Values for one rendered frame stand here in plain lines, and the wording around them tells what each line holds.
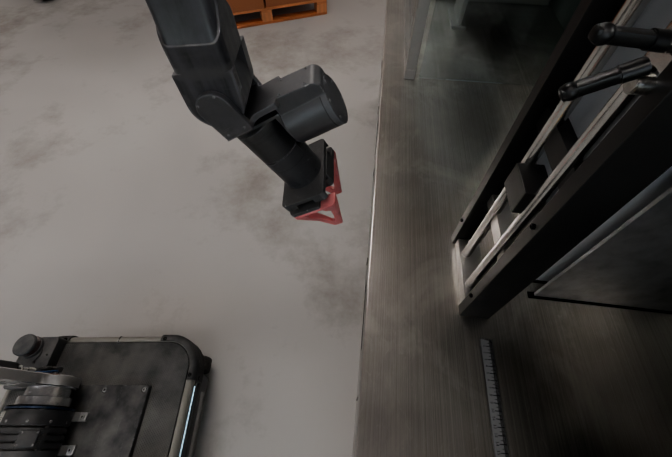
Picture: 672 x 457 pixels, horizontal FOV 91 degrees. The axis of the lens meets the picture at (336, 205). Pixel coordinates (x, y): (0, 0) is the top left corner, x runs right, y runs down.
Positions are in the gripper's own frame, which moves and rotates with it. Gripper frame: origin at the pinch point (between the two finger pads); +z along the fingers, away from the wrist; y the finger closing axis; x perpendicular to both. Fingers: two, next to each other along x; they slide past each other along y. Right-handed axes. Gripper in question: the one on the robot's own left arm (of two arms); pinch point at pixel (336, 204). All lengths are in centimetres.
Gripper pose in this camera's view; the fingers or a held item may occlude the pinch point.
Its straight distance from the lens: 52.2
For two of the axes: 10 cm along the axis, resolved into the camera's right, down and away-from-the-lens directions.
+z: 4.9, 5.1, 7.0
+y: -0.1, -8.1, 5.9
